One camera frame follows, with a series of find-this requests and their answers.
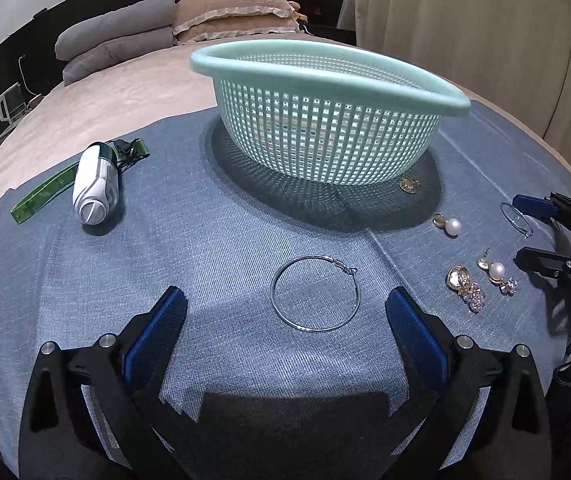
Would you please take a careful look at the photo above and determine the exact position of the white handheld device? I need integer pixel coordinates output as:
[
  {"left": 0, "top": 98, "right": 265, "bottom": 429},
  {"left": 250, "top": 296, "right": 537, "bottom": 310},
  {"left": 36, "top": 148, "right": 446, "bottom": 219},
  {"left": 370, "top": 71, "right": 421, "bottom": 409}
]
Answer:
[{"left": 72, "top": 142, "right": 124, "bottom": 226}]

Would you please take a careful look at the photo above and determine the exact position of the black nightstand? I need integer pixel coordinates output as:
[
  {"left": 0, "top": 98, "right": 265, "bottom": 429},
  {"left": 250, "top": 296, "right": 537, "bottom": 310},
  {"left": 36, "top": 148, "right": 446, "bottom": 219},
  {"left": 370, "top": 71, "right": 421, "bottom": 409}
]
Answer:
[{"left": 303, "top": 0, "right": 357, "bottom": 45}]

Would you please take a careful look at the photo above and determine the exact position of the gold pearl drop earring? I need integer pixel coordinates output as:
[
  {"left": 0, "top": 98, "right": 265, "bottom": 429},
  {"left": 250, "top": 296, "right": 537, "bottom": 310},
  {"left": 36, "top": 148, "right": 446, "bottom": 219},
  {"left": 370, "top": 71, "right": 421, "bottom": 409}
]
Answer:
[
  {"left": 432, "top": 213, "right": 463, "bottom": 238},
  {"left": 476, "top": 247, "right": 507, "bottom": 283}
]

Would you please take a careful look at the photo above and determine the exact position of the gold crystal cluster earring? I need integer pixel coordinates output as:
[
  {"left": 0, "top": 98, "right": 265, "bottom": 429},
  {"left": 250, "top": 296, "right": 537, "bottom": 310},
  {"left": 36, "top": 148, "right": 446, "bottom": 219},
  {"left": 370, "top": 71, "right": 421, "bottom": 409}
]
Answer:
[{"left": 445, "top": 264, "right": 487, "bottom": 314}]

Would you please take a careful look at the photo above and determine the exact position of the large silver hoop earring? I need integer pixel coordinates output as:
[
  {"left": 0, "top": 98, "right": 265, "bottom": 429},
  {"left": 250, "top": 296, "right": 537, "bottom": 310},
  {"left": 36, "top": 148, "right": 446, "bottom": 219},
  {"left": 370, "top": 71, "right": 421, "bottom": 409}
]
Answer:
[{"left": 270, "top": 255, "right": 362, "bottom": 332}]

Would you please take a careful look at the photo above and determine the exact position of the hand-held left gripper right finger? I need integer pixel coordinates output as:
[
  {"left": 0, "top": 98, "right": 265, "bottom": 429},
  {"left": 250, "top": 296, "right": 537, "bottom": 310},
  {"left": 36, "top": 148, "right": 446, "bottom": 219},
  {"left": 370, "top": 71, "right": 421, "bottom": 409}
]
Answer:
[{"left": 385, "top": 287, "right": 553, "bottom": 480}]

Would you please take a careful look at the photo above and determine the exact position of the mint green plastic basket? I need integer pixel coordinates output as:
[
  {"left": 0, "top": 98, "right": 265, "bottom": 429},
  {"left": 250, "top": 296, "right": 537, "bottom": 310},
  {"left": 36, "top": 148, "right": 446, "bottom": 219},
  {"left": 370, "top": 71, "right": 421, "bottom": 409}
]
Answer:
[{"left": 189, "top": 38, "right": 472, "bottom": 186}]

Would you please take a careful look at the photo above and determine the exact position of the small silver hoop earring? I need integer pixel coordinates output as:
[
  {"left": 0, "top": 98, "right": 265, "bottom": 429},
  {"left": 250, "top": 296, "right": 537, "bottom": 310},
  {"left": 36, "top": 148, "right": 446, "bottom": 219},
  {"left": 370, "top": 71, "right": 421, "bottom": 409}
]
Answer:
[{"left": 500, "top": 202, "right": 535, "bottom": 239}]

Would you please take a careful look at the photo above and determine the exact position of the blue cloth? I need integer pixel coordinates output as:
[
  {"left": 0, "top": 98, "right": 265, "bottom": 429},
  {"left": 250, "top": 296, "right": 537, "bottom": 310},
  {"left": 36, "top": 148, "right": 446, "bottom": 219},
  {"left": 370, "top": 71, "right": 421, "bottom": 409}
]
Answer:
[{"left": 0, "top": 95, "right": 571, "bottom": 480}]

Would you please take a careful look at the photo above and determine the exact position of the white cable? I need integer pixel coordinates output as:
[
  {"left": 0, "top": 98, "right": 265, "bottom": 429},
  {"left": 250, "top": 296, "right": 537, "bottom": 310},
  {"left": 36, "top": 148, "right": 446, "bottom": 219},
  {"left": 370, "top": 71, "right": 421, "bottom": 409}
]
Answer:
[{"left": 16, "top": 54, "right": 41, "bottom": 103}]

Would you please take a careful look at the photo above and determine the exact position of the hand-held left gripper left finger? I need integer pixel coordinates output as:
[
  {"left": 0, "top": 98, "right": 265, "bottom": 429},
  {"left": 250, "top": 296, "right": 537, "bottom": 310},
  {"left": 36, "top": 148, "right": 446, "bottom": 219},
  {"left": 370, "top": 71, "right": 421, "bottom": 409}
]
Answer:
[{"left": 18, "top": 285, "right": 202, "bottom": 480}]

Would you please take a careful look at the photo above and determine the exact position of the beige ruffled pillow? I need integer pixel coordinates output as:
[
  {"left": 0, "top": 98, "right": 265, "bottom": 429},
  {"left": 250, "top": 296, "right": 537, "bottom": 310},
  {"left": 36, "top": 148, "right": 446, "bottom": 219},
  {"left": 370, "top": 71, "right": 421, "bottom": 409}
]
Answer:
[
  {"left": 172, "top": 0, "right": 302, "bottom": 37},
  {"left": 172, "top": 14, "right": 307, "bottom": 47}
]

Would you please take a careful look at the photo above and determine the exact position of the beige bed sheet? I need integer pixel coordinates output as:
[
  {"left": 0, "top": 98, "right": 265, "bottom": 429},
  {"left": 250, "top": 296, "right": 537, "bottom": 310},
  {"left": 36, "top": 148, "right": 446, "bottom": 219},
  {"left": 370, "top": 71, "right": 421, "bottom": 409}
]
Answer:
[{"left": 0, "top": 30, "right": 362, "bottom": 227}]

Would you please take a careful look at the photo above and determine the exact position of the grey pillow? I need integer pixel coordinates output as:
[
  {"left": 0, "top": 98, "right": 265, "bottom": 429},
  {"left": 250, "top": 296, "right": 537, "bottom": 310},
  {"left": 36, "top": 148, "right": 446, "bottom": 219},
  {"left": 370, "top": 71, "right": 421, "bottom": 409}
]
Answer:
[
  {"left": 62, "top": 27, "right": 176, "bottom": 87},
  {"left": 54, "top": 0, "right": 176, "bottom": 62}
]

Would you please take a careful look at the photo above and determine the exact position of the white bedside device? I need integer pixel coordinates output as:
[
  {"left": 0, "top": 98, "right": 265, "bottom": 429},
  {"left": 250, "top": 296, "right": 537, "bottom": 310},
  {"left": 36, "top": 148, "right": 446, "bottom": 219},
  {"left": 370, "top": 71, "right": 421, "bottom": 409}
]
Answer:
[{"left": 0, "top": 84, "right": 29, "bottom": 124}]

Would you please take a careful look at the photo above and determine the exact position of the beige curtain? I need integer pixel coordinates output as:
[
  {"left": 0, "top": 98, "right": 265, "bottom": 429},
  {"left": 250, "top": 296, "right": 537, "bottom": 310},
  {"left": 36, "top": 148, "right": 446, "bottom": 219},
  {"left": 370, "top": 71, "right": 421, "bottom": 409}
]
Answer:
[{"left": 354, "top": 0, "right": 571, "bottom": 162}]

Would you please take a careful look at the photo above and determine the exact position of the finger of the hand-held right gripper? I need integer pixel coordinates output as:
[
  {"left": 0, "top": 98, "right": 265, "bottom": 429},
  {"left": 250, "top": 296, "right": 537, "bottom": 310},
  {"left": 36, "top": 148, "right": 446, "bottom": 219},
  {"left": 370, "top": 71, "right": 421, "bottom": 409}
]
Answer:
[
  {"left": 512, "top": 191, "right": 571, "bottom": 249},
  {"left": 513, "top": 246, "right": 571, "bottom": 302}
]

